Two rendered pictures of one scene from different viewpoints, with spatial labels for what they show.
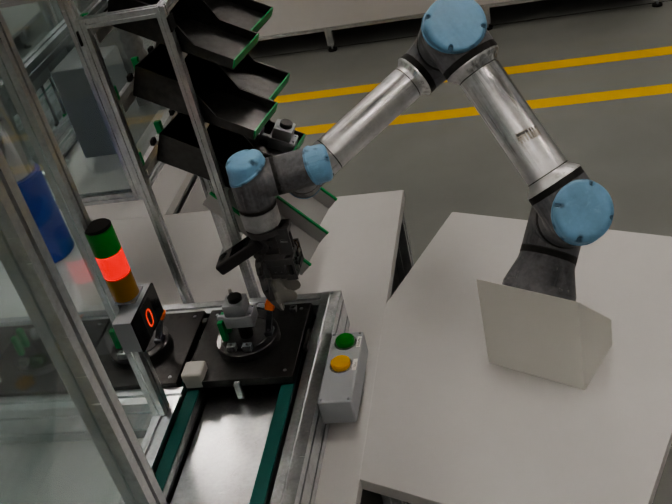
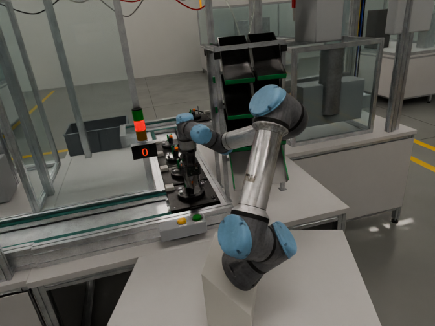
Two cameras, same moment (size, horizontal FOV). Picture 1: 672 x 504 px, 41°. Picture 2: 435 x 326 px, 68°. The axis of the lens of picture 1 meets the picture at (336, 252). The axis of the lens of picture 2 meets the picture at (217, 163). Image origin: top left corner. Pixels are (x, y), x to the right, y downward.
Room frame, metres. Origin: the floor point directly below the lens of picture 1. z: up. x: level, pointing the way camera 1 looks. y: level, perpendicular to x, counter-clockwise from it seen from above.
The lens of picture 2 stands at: (0.98, -1.11, 1.79)
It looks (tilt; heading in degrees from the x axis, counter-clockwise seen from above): 24 degrees down; 61
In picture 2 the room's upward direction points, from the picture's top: 5 degrees counter-clockwise
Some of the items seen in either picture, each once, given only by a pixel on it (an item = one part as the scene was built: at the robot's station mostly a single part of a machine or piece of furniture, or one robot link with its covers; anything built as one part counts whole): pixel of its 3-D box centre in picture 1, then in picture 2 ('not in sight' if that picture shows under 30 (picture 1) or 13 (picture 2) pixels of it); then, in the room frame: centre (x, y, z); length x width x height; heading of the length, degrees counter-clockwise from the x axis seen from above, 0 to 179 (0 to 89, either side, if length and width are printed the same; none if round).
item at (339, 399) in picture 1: (344, 375); (182, 227); (1.42, 0.05, 0.93); 0.21 x 0.07 x 0.06; 164
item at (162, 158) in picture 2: not in sight; (175, 151); (1.70, 0.71, 1.01); 0.24 x 0.24 x 0.13; 74
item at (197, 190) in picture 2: (248, 337); (191, 192); (1.56, 0.23, 0.98); 0.14 x 0.14 x 0.02
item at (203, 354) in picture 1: (250, 344); (191, 195); (1.56, 0.23, 0.96); 0.24 x 0.24 x 0.02; 74
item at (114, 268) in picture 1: (112, 262); (139, 125); (1.41, 0.40, 1.34); 0.05 x 0.05 x 0.05
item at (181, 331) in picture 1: (134, 334); (182, 166); (1.63, 0.48, 1.01); 0.24 x 0.24 x 0.13; 74
